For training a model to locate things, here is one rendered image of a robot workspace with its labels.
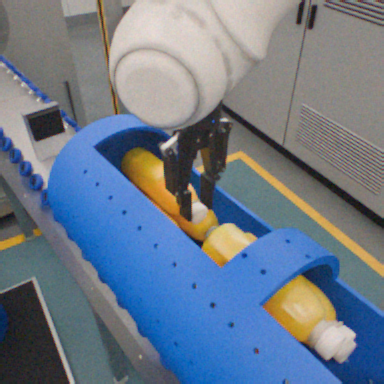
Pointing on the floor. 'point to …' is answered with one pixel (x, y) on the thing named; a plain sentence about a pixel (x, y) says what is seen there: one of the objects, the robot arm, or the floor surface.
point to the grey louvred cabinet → (323, 97)
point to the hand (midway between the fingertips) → (196, 198)
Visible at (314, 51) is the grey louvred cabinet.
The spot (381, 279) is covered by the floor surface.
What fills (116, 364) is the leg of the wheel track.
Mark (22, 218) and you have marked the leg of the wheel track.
